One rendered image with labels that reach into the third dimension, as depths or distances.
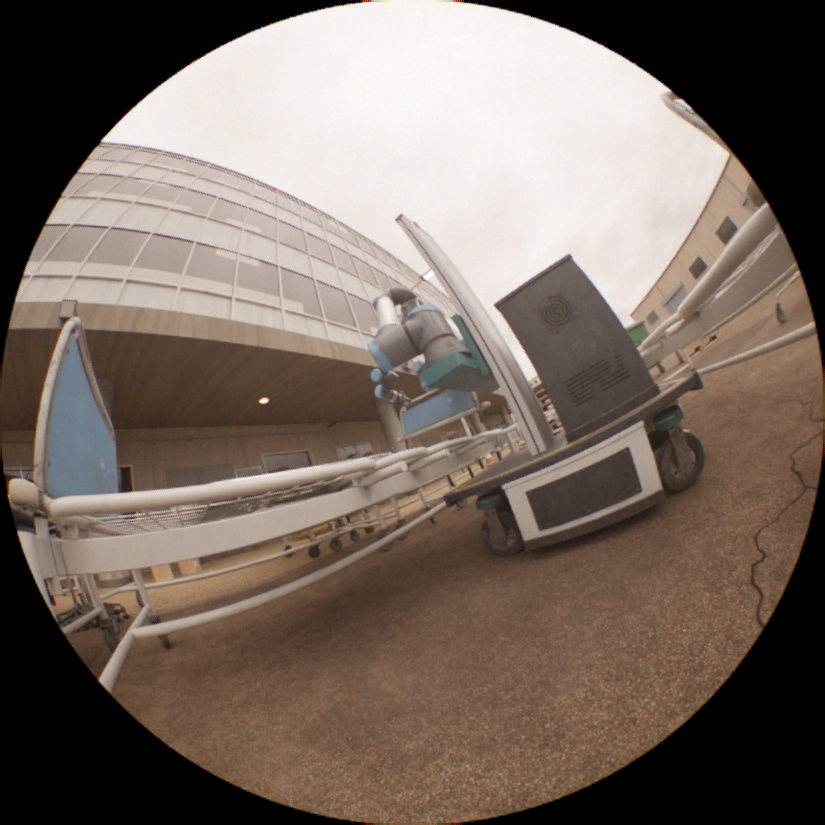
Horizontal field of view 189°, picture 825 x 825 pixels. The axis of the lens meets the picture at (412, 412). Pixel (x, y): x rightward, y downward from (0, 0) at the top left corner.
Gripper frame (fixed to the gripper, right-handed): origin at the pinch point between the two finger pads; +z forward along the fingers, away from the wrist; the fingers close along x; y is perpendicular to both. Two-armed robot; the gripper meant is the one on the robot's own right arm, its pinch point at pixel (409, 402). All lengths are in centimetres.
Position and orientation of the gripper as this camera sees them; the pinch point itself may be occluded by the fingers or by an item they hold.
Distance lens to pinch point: 208.4
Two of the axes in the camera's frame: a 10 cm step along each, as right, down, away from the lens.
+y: 6.9, -3.4, -6.4
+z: 7.2, 2.3, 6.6
